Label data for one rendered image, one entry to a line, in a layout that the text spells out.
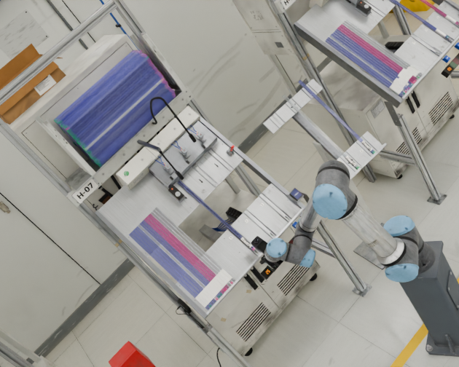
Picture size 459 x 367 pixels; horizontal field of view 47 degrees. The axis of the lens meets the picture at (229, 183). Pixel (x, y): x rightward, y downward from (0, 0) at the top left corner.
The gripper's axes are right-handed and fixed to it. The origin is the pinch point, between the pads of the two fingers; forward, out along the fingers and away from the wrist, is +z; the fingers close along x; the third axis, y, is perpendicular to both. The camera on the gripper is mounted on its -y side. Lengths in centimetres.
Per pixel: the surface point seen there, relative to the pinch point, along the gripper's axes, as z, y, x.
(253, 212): 2.4, -18.7, 13.1
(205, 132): -4, -62, 26
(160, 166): -4, -66, -1
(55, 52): -41, -122, -2
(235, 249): 2.4, -13.3, -5.6
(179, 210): 2.4, -45.5, -9.8
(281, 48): 32, -78, 107
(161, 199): 2, -55, -12
